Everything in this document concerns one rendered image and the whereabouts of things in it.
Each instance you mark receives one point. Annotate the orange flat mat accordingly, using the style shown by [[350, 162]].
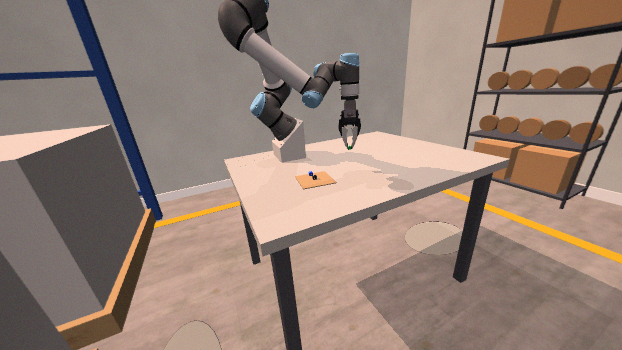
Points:
[[307, 182]]

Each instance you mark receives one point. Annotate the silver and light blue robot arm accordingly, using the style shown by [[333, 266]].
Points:
[[280, 74]]

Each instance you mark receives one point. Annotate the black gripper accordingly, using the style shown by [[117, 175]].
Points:
[[342, 125]]

